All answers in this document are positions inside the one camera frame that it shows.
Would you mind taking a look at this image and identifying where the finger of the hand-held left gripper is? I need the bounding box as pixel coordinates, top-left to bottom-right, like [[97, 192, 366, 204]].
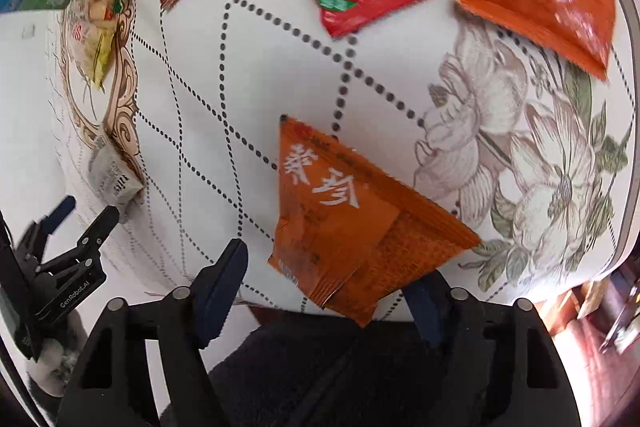
[[14, 195, 77, 268], [35, 205, 122, 280]]

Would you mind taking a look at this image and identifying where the white snack packet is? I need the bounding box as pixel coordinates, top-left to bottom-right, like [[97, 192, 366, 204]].
[[87, 134, 147, 224]]

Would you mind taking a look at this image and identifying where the pale yellow snack packet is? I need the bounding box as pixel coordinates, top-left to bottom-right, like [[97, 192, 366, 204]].
[[67, 0, 126, 90]]

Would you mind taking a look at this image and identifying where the dark fuzzy clothing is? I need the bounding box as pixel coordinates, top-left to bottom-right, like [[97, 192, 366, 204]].
[[160, 297, 501, 427]]

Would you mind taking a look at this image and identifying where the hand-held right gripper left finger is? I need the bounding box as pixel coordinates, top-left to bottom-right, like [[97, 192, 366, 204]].
[[56, 238, 249, 427]]

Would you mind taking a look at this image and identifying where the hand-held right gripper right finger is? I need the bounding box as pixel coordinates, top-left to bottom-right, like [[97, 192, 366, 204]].
[[402, 269, 583, 427]]

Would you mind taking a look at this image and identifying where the floral printed bedsheet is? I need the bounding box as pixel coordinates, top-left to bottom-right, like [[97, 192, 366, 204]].
[[0, 0, 638, 427]]

